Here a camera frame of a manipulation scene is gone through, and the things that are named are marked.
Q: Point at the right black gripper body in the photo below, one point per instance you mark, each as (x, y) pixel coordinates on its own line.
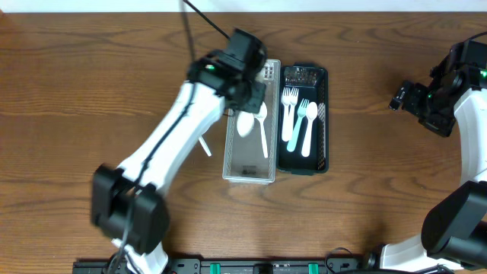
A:
(415, 97)

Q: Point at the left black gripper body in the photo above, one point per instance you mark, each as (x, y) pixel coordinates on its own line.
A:
(255, 93)

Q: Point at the white plastic spoon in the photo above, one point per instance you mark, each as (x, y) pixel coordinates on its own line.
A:
(261, 116)

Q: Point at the white spoon bowl down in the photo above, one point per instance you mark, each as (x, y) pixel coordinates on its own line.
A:
(245, 123)

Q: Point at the pinkish white plastic fork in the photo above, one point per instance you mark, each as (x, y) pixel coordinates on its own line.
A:
(293, 99)

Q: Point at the white spoon crossed under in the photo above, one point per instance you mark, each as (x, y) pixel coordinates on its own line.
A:
(205, 146)

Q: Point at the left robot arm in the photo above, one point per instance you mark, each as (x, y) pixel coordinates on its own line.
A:
(128, 201)

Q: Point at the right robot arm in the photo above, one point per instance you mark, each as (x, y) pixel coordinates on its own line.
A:
(453, 233)

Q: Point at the black plastic mesh basket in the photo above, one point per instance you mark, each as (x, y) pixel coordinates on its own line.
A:
(312, 83)

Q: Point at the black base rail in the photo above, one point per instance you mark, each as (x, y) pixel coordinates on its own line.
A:
(340, 263)

